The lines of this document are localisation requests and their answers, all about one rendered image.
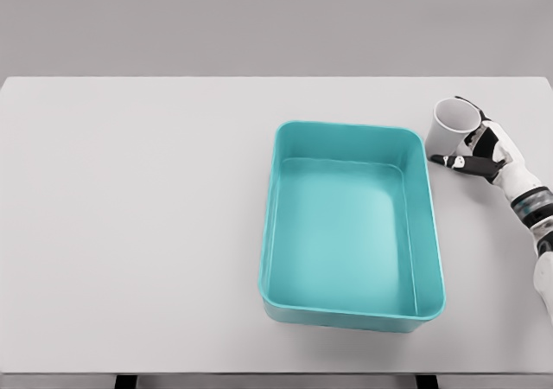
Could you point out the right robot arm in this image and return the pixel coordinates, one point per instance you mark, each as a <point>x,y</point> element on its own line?
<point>529,194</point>

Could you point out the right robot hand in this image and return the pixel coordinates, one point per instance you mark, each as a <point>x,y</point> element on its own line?
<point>493,144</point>

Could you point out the teal plastic basket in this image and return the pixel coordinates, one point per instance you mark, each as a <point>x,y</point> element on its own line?
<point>350,229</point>

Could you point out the white paper cup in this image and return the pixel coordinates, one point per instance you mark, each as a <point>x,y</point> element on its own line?
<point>449,125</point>

